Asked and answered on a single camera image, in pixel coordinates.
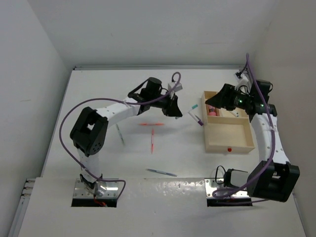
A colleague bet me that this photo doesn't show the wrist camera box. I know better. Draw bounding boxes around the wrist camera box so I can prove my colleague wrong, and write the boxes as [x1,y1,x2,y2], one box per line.
[167,82,183,92]
[235,72,249,88]

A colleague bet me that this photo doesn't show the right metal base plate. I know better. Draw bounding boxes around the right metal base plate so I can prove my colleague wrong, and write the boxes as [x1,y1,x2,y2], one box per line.
[204,178,250,199]

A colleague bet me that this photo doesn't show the aluminium rail left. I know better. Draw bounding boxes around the aluminium rail left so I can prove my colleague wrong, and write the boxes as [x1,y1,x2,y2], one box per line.
[8,178,36,237]

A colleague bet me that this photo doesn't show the orange highlighter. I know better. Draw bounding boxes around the orange highlighter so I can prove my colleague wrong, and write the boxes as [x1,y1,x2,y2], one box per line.
[151,128,155,154]

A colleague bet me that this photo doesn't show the aluminium rail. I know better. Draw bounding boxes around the aluminium rail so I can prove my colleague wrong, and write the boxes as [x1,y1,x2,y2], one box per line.
[73,65,243,71]
[8,178,36,237]

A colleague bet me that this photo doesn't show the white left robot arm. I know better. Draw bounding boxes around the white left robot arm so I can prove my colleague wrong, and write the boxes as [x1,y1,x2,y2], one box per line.
[70,77,182,192]

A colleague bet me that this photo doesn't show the clear blue ballpoint pen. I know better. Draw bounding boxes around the clear blue ballpoint pen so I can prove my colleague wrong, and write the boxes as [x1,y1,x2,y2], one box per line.
[146,168,177,177]

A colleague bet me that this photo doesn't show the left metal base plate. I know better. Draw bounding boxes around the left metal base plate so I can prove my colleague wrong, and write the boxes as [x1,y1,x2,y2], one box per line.
[73,179,119,199]

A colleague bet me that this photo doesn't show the metal base plate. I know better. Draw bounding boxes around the metal base plate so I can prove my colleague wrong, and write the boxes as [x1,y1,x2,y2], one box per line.
[73,179,119,199]
[204,178,250,199]

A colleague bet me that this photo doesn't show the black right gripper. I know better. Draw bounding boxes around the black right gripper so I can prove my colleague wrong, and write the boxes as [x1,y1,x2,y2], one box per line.
[205,83,253,111]

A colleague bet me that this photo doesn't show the aluminium rail back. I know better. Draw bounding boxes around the aluminium rail back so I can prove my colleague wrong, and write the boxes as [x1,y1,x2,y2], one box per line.
[73,65,243,71]

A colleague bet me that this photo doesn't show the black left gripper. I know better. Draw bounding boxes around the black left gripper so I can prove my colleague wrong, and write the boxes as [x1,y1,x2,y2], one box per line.
[150,90,182,117]

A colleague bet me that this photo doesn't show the purple capped white marker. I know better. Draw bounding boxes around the purple capped white marker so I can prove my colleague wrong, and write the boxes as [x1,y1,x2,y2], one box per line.
[188,112,203,126]

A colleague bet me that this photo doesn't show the orange highlighter pen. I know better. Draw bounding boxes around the orange highlighter pen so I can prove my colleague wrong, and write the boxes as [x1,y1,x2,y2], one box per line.
[138,122,164,126]

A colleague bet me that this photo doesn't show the beige compartment tray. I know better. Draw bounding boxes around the beige compartment tray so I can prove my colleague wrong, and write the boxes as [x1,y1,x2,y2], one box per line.
[201,91,255,154]

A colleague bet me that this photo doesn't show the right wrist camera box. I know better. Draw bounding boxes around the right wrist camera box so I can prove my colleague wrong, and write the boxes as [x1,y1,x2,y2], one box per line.
[235,72,249,88]

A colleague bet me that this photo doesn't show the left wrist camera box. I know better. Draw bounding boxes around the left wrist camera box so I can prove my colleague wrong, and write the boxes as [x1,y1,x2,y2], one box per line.
[167,82,183,92]

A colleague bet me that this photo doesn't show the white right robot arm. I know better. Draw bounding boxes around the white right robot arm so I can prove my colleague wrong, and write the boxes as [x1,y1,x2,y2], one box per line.
[217,80,300,202]

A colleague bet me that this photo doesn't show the teal capped white marker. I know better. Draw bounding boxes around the teal capped white marker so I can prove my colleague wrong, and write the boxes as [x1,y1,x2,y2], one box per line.
[188,104,198,113]

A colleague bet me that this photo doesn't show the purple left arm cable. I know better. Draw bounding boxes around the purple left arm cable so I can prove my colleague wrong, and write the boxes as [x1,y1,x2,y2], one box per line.
[59,72,182,198]

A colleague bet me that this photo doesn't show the clear green pen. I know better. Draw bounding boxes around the clear green pen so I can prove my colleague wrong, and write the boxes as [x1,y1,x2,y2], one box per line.
[116,124,125,146]

